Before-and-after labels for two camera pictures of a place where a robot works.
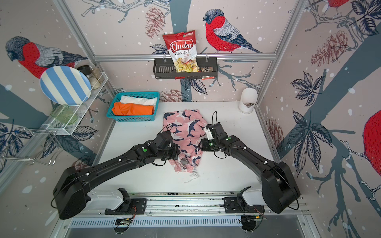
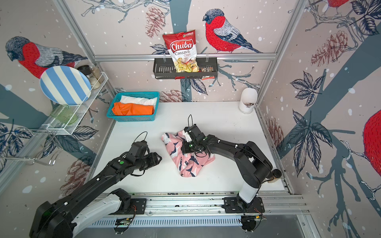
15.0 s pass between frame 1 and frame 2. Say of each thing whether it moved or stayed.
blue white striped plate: stayed
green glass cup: stayed
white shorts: stayed
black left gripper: moved
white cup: stayed
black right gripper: moved
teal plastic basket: stayed
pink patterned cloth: moved
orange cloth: stayed
